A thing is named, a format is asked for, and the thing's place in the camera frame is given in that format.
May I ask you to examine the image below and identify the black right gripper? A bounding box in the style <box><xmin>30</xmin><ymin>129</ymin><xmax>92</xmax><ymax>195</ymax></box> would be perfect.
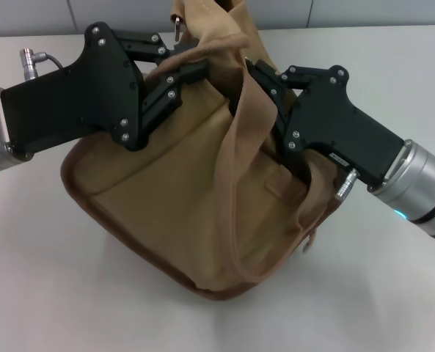
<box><xmin>228</xmin><ymin>58</ymin><xmax>406</xmax><ymax>188</ymax></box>

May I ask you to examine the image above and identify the khaki canvas food bag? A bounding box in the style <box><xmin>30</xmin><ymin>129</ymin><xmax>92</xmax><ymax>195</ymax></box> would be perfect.
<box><xmin>61</xmin><ymin>0</ymin><xmax>350</xmax><ymax>304</ymax></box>

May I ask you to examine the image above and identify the left gripper connector cable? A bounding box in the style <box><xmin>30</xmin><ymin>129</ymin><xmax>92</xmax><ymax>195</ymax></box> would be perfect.
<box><xmin>18</xmin><ymin>47</ymin><xmax>66</xmax><ymax>80</ymax></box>

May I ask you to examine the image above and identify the gripper connector cable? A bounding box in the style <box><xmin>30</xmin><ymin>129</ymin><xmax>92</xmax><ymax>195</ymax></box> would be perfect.
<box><xmin>18</xmin><ymin>47</ymin><xmax>66</xmax><ymax>80</ymax></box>
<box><xmin>333</xmin><ymin>167</ymin><xmax>360</xmax><ymax>202</ymax></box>

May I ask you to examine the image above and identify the right gripper connector cable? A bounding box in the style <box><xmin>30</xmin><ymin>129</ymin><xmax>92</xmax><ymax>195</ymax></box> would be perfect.
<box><xmin>333</xmin><ymin>167</ymin><xmax>360</xmax><ymax>202</ymax></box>

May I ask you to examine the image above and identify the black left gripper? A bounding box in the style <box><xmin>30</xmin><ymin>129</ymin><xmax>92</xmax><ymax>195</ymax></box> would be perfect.
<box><xmin>0</xmin><ymin>21</ymin><xmax>211</xmax><ymax>162</ymax></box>

